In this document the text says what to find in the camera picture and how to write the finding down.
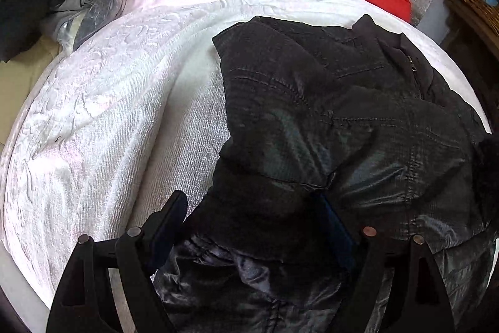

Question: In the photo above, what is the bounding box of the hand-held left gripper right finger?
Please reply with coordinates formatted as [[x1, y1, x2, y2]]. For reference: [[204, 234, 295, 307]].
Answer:
[[312, 192, 456, 333]]

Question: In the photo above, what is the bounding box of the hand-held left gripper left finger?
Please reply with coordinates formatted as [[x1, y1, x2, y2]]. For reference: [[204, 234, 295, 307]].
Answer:
[[46, 190, 188, 333]]

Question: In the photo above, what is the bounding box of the black quilted jacket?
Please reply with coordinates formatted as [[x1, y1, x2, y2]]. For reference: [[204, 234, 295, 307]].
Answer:
[[154, 14, 499, 333]]

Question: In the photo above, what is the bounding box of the white textured blanket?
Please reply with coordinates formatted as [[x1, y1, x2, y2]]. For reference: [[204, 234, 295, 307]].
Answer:
[[0, 0, 492, 304]]

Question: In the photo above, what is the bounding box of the cream sofa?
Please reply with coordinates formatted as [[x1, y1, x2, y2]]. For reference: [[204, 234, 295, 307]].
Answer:
[[0, 34, 64, 147]]

